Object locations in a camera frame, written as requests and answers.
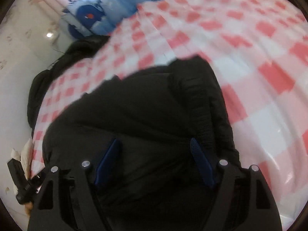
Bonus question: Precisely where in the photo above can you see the blue whale curtain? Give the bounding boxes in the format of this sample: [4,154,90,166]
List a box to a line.
[59,0,159,39]

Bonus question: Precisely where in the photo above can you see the cream quilted jacket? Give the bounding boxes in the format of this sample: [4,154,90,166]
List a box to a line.
[10,138,34,195]

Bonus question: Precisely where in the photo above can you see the black coat at bed head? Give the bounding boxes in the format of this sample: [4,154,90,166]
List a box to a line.
[27,35,110,133]

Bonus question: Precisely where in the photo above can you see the black puffer jacket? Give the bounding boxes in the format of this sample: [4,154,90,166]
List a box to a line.
[43,56,240,230]

